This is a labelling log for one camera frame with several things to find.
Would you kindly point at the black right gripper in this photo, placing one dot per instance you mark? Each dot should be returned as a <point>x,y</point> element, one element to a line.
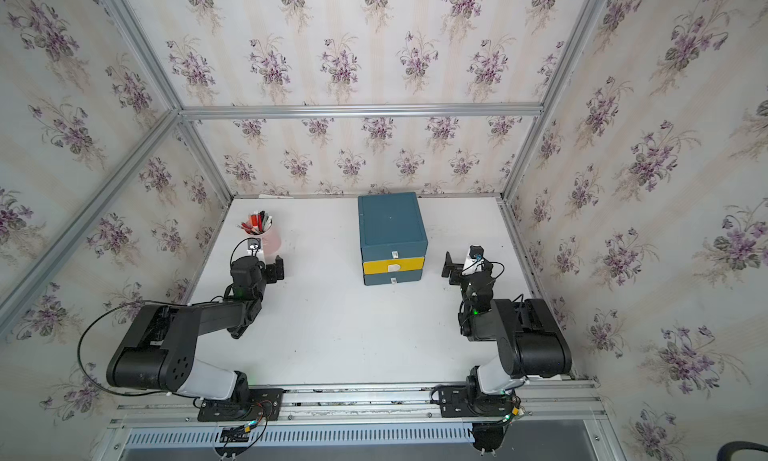
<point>456,271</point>

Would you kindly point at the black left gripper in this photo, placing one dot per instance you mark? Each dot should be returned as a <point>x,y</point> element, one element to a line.
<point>269,272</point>

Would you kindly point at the yellow drawer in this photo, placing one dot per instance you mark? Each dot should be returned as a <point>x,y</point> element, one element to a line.
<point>393,265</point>

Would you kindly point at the teal drawer cabinet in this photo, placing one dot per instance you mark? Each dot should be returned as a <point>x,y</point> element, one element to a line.
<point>390,218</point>

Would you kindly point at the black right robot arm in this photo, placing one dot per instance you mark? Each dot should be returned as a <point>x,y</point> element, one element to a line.
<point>528,339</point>

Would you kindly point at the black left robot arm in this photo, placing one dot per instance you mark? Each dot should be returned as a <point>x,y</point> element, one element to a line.
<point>158,351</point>

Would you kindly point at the teal top drawer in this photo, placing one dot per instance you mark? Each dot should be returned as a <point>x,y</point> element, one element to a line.
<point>389,251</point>

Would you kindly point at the pink pen cup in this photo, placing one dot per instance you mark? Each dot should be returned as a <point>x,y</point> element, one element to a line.
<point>270,240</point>

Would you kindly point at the red and black pens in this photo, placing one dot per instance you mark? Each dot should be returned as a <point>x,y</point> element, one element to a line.
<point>258,223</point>

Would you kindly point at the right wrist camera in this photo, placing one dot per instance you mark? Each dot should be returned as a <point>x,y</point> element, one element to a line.
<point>475,261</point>

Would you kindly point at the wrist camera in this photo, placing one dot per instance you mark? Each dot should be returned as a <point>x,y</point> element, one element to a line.
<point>475,261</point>
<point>254,247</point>

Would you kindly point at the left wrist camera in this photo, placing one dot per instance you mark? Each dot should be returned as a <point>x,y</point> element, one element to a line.
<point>254,247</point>

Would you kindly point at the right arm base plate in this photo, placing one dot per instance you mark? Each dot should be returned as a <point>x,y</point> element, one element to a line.
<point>477,401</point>

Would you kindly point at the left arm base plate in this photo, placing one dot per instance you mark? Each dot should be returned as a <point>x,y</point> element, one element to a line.
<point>261,403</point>

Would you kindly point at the white perforated cable duct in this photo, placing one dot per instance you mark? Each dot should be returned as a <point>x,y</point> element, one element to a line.
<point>301,436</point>

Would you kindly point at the aluminium frame profiles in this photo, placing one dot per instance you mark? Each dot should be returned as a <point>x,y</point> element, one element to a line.
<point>180,117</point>

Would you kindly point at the aluminium mounting rail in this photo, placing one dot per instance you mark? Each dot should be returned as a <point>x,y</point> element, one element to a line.
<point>395,403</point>

